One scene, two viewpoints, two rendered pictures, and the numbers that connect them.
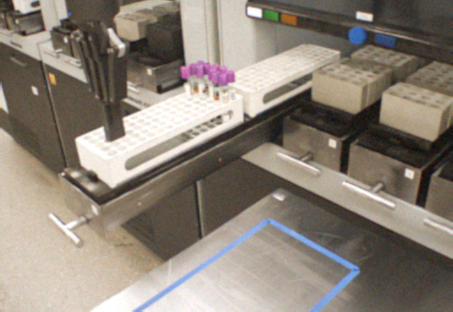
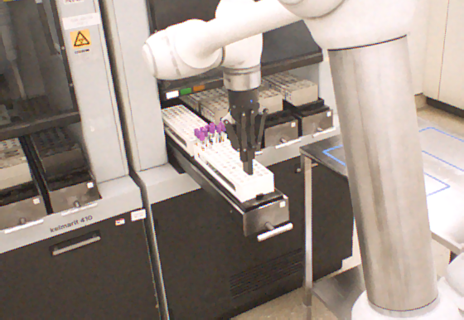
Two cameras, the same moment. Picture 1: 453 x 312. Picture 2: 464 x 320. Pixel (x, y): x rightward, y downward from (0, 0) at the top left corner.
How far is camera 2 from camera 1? 1.42 m
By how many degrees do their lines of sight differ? 64
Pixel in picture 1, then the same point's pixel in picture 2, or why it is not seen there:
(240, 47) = (152, 126)
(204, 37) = (115, 135)
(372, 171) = (277, 135)
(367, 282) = not seen: hidden behind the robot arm
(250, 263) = not seen: hidden behind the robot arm
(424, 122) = (275, 104)
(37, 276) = not seen: outside the picture
